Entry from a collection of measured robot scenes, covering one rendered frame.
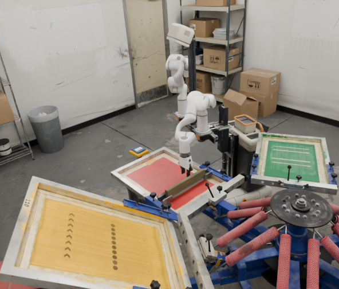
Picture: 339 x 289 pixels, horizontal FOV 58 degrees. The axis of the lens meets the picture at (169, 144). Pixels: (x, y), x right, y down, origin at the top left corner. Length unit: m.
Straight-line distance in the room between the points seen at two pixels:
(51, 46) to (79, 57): 0.49
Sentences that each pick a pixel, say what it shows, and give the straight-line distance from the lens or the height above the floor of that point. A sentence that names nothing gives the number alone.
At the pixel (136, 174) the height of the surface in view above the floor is 0.96.
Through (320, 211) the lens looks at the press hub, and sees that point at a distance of 1.73.
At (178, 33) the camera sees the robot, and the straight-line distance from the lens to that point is 2.60.
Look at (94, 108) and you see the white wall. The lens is 5.97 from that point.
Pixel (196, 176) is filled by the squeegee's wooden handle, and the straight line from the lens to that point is 2.35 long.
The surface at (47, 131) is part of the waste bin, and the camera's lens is 5.11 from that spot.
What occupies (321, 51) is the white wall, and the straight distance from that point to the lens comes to 5.65.
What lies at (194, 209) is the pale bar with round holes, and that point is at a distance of 2.05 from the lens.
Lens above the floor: 2.38
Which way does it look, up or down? 29 degrees down
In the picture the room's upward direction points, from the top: 4 degrees counter-clockwise
